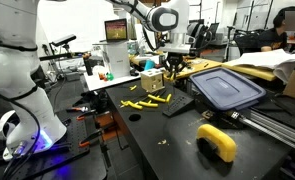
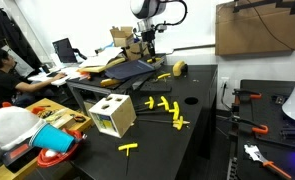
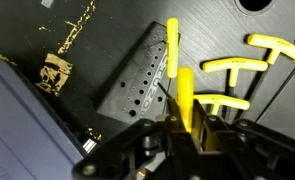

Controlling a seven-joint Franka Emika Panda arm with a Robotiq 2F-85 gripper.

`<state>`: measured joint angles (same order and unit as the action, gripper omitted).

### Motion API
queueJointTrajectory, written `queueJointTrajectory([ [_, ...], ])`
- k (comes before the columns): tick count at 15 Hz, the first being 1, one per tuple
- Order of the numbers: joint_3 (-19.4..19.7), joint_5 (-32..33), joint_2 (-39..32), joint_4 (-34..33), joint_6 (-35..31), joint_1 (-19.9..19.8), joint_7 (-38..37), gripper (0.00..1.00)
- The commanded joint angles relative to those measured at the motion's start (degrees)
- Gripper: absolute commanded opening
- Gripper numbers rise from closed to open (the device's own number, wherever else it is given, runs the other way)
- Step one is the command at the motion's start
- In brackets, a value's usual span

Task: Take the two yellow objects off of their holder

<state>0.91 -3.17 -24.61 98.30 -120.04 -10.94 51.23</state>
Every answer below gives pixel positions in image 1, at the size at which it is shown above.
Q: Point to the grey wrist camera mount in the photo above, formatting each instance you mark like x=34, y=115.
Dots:
x=175, y=49

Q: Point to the seated person black shirt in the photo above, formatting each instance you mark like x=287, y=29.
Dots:
x=272, y=36

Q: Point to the yellow rounded plastic object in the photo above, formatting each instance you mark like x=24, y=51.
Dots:
x=220, y=140

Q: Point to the white paper pile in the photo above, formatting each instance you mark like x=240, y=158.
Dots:
x=270, y=60

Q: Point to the black camera stand bar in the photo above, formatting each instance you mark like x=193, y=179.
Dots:
x=55, y=56

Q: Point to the black bottle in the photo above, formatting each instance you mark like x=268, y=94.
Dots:
x=88, y=63

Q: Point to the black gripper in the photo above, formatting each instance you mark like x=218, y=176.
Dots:
x=174, y=60

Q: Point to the white board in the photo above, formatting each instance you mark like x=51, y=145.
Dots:
x=97, y=83

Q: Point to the teal cup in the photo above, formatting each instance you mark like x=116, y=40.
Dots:
x=149, y=64

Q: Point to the black stereo camera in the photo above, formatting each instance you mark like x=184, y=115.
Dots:
x=63, y=40

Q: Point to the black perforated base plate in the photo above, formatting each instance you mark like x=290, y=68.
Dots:
x=70, y=133

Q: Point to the pale paper scrap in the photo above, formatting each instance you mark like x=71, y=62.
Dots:
x=162, y=142

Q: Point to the orange toy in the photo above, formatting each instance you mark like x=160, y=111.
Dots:
x=102, y=77

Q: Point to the yellow wooden desk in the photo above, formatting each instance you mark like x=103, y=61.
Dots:
x=200, y=65

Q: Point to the wooden cube box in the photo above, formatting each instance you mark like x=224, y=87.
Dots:
x=152, y=80

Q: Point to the black orange clamp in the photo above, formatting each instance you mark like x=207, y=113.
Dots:
x=90, y=136

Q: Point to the black hex key holder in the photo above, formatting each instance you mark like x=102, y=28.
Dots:
x=178, y=106

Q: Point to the blue plastic bin lid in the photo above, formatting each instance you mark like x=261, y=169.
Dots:
x=227, y=88

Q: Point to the aluminium rail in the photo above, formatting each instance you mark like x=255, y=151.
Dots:
x=273, y=128

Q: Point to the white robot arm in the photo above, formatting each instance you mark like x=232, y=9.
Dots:
x=17, y=73

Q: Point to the white box stand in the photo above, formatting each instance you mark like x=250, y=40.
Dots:
x=117, y=60

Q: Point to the laptop screen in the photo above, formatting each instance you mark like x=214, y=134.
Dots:
x=116, y=30

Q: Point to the black office chair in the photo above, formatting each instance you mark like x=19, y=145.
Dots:
x=212, y=31
x=245, y=40

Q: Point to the green toy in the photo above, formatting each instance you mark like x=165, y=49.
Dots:
x=110, y=77

